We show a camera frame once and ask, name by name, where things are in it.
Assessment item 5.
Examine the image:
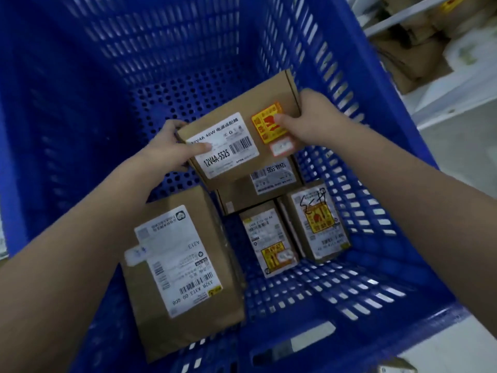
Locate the white metal shelf rack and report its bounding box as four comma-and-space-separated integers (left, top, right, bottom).
349, 0, 497, 131

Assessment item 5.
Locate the heap of torn brown cartons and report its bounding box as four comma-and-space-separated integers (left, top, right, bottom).
369, 0, 497, 94

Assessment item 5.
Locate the brown box 12V4A label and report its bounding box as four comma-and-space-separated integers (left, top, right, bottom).
174, 69, 303, 191

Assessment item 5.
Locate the person's right forearm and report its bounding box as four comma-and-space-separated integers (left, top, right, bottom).
330, 112, 497, 340

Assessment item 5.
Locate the person's left hand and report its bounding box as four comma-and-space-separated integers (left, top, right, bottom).
138, 119, 213, 182

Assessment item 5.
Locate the small box handwritten label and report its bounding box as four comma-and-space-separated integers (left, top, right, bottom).
276, 179, 352, 265

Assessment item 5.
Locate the person's left forearm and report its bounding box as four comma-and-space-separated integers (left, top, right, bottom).
0, 151, 171, 373

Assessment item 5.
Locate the small box fragile sticker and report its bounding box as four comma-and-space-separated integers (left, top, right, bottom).
239, 200, 300, 279

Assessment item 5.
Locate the person's right hand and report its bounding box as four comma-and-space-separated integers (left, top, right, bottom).
274, 88, 358, 150

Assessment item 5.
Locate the blue plastic crate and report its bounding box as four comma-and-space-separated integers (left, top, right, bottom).
0, 0, 469, 373

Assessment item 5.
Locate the large brown box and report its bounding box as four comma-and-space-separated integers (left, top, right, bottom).
121, 185, 246, 364

